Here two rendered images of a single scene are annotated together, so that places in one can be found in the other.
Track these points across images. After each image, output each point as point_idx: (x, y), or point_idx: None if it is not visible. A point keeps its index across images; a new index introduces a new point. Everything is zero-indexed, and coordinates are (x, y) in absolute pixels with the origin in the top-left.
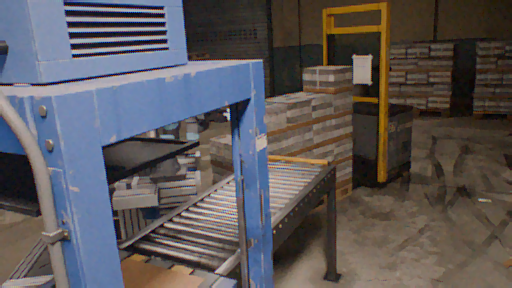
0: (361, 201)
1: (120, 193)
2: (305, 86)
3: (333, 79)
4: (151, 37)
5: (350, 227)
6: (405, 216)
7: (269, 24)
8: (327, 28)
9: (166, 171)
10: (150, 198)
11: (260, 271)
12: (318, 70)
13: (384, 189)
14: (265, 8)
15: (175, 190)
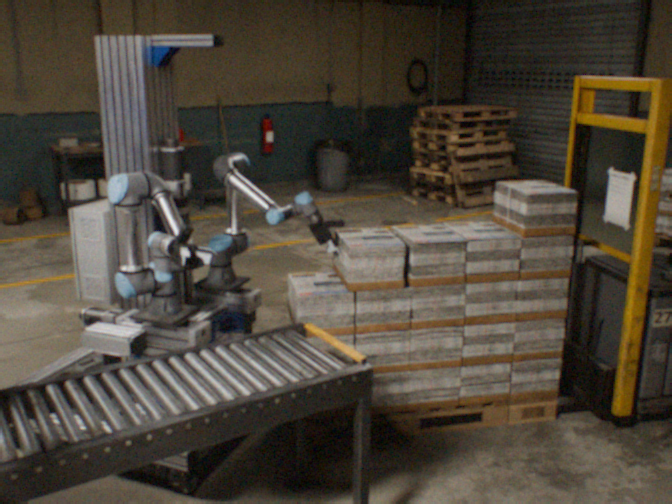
0: (554, 438)
1: (97, 327)
2: (495, 213)
3: (525, 211)
4: None
5: (481, 477)
6: (601, 493)
7: (637, 67)
8: (583, 111)
9: (153, 313)
10: (121, 344)
11: None
12: (511, 190)
13: (624, 430)
14: (635, 37)
15: (164, 341)
